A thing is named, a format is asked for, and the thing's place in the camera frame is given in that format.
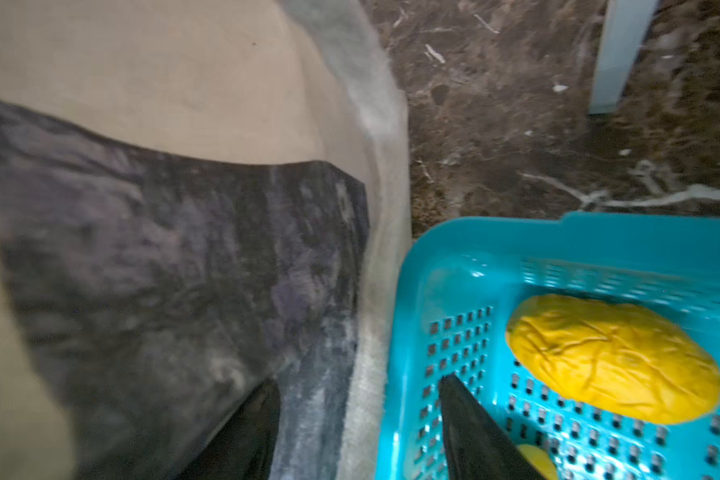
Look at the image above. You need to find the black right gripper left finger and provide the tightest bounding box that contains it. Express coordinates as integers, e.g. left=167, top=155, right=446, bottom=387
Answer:
left=178, top=379, right=281, bottom=480

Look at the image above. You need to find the yellow lemon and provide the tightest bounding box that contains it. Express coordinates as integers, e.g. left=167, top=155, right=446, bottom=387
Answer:
left=517, top=444, right=558, bottom=480
left=506, top=294, right=720, bottom=425

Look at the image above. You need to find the yellow lemon middle left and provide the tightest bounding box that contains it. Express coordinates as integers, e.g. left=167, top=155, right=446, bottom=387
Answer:
left=517, top=444, right=558, bottom=480

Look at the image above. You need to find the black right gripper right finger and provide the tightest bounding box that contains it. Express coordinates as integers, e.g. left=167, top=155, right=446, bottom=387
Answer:
left=438, top=374, right=544, bottom=480

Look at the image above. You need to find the yellow lemon upper left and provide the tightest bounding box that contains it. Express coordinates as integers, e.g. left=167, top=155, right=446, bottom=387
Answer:
left=506, top=294, right=720, bottom=425

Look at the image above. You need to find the cream canvas grocery bag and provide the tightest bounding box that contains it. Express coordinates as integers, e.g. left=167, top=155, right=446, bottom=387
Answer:
left=0, top=1, right=411, bottom=479

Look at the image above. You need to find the white wire wooden shelf rack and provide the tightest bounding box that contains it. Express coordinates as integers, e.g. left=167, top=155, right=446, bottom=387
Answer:
left=589, top=0, right=659, bottom=115

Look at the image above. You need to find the teal plastic basket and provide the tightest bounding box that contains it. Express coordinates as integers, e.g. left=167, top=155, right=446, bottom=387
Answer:
left=376, top=213, right=720, bottom=479

